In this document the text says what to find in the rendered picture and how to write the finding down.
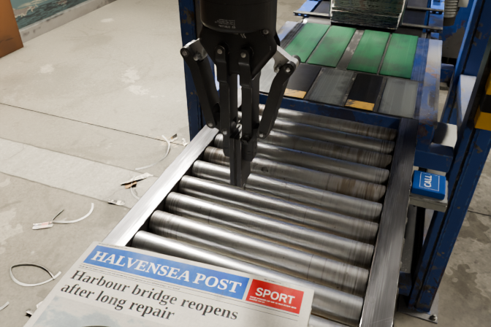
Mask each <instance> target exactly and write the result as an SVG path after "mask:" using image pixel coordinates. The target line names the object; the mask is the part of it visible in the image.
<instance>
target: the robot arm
mask: <svg viewBox="0 0 491 327"><path fill-rule="evenodd" d="M277 1H278V0H199V5H200V17H201V21H202V29H201V31H200V33H199V39H197V40H192V41H190V42H189V43H188V44H187V45H185V46H184V47H182V48H181V49H180V54H181V56H182V57H183V59H184V61H185V62H186V63H187V65H188V67H189V68H190V71H191V75H192V78H193V81H194V85H195V88H196V91H197V95H198V98H199V102H200V105H201V108H202V111H203V115H204V118H205V122H206V125H207V127H208V128H217V129H218V130H219V131H220V132H221V133H222V135H223V153H224V155H225V156H227V157H229V168H230V185H233V186H237V187H240V188H241V187H243V185H244V183H245V182H246V180H247V179H248V177H249V175H250V173H251V162H252V160H253V159H254V157H255V156H256V154H257V138H260V139H266V138H267V136H268V134H269V133H270V132H271V130H272V129H273V126H274V124H275V120H276V118H277V115H278V111H279V109H280V106H281V102H282V99H283V95H284V93H285V90H286V86H287V84H288V81H289V78H290V76H291V75H292V74H293V73H294V71H295V70H296V68H297V67H298V66H299V65H300V62H301V59H300V57H299V56H298V55H292V56H290V54H288V53H287V52H286V51H285V50H283V49H282V48H281V47H280V45H281V41H280V39H279V37H278V34H277V31H276V21H277ZM207 54H208V55H209V56H210V58H211V60H212V61H213V63H214V64H215V65H216V77H217V82H218V83H219V96H218V91H217V88H216V84H215V80H214V77H213V73H212V69H211V67H210V62H209V60H208V57H207ZM272 57H273V59H274V61H275V63H274V66H273V69H274V72H275V73H276V76H275V77H274V79H273V81H272V84H271V86H270V91H269V93H268V97H267V101H266V104H265V106H264V111H263V113H262V118H261V120H260V122H259V79H260V76H261V73H262V69H263V67H264V66H265V65H266V64H267V62H268V61H269V60H270V59H271V58H272ZM238 75H239V83H240V86H241V110H242V125H241V126H240V125H239V126H238V127H237V125H238V123H239V122H240V120H239V121H238V94H237V76H238Z"/></svg>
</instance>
